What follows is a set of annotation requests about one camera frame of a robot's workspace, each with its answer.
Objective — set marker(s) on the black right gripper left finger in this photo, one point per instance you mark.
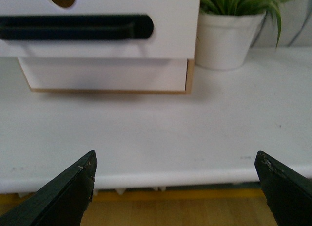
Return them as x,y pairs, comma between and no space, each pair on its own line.
62,201

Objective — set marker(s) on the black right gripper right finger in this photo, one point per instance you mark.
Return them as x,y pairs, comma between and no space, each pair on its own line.
288,193

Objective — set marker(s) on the white drawer with black handle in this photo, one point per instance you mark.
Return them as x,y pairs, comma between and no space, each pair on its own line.
99,28

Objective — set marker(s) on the white bottom drawer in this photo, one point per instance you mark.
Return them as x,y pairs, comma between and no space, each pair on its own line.
104,73

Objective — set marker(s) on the white plant pot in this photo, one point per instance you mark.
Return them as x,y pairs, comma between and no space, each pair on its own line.
223,41

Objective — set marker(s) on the white curtain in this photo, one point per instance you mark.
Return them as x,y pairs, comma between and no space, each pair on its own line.
296,27

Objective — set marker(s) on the green spiky plant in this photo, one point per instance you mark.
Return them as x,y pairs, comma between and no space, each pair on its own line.
245,8

